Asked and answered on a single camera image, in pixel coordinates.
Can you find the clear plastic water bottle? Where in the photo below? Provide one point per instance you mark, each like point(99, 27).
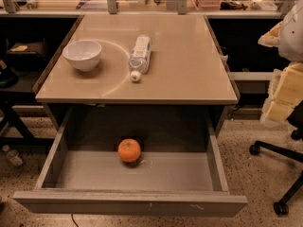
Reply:
point(140, 57)

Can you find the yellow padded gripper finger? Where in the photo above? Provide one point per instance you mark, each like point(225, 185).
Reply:
point(271, 38)
point(285, 92)

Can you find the plastic bottle on floor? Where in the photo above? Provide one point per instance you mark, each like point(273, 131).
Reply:
point(12, 156)

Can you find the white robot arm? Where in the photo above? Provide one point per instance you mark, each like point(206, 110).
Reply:
point(291, 36)

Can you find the black side table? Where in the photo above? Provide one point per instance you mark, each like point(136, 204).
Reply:
point(21, 65)

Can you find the orange fruit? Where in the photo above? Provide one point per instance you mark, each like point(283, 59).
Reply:
point(129, 150)

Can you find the grey open top drawer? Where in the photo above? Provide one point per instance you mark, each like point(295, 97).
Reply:
point(179, 172)

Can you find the white ceramic bowl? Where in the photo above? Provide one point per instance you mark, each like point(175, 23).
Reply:
point(83, 55)

